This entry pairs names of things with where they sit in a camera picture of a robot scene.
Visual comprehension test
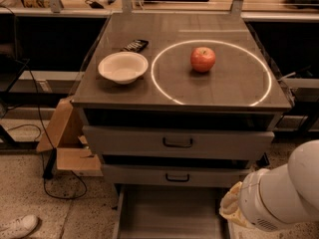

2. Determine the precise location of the grey bottom drawer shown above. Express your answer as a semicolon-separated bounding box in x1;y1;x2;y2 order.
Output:
112;185;231;239

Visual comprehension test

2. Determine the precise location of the grey drawer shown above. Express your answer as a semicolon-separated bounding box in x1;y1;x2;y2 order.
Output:
83;125;274;161
101;155;249;187
112;185;231;239

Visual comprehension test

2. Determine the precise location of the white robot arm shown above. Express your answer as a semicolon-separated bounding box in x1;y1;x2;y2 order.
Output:
219;140;319;232

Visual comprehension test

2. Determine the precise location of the grey drawer cabinet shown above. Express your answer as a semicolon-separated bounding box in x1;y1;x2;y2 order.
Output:
71;11;293;239

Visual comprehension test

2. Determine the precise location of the grey middle drawer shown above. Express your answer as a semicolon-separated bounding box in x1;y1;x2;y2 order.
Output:
101;155;249;187

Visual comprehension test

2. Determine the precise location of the grey top drawer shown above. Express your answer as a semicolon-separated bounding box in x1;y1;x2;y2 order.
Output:
83;125;274;161

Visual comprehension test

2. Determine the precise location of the red apple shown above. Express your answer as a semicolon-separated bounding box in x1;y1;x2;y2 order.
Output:
190;47;216;73

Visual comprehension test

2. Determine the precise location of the cardboard box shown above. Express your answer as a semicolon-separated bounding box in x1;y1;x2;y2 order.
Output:
36;98;102;179

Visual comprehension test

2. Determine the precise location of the white bowl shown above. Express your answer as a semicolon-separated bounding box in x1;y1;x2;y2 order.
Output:
98;52;149;85

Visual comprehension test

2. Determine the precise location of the black snack bar wrapper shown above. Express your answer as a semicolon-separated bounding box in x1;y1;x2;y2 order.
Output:
121;39;149;53

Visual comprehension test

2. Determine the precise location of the white sneaker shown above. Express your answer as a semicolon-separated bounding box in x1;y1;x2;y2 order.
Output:
0;215;39;239

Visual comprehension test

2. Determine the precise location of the black floor cable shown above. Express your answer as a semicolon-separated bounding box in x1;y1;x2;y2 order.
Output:
0;3;89;201

